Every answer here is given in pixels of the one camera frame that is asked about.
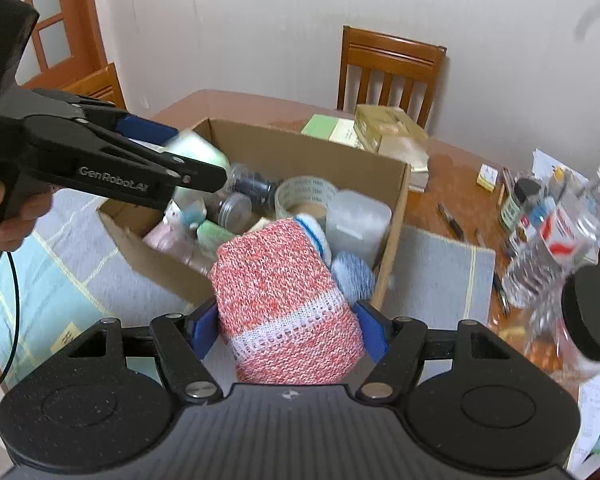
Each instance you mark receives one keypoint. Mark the person's left hand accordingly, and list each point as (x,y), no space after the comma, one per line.
(30,220)

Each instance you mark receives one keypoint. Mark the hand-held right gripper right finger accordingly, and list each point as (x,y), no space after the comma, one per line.
(372,330)

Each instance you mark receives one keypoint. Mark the green packet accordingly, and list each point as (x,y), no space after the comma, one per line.
(197,152)
(215,237)

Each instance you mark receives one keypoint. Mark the pink knit sock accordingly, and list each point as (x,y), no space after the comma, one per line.
(280,300)

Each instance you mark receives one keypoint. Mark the beige small box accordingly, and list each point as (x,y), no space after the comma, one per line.
(262,225)

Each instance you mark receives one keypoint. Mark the wooden glass door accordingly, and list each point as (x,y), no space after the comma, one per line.
(75,15)

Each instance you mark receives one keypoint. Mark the clear water bottle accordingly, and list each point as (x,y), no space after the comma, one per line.
(560,240)

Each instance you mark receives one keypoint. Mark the yellow note card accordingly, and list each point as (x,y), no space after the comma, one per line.
(67,337)

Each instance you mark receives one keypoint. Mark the brown cardboard box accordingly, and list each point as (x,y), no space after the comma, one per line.
(280,150)

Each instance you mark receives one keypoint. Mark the large clear jar black lid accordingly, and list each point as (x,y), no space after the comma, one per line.
(587,310)

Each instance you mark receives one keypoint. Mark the clear tape roll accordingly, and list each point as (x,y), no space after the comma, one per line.
(305,190)

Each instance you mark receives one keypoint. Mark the black pen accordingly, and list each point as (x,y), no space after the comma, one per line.
(501,294)
(451,221)

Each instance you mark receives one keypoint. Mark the gold pouch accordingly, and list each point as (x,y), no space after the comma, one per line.
(407,160)

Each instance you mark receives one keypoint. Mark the blue knit sock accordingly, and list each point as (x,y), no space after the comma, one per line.
(352,277)

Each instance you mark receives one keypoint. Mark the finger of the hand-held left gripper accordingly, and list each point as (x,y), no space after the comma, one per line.
(110,172)
(147,129)

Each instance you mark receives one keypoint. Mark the small jar dark lid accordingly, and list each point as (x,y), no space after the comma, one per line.
(517,205)

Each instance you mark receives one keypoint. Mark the green flat box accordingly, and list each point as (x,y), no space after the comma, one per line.
(325,130)

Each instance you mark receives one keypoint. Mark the jar of dark items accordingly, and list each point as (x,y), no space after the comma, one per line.
(255,185)

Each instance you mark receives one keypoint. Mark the yellow sticky notes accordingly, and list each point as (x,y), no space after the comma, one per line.
(488,177)

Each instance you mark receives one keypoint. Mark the clear plastic jar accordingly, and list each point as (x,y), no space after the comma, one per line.
(230,212)

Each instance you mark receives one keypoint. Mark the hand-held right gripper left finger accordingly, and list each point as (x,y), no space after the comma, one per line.
(202,330)

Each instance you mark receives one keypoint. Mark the blue checked tablecloth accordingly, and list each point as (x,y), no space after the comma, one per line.
(430,270)

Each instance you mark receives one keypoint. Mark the white bottle green label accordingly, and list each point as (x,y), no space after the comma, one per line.
(357,225)

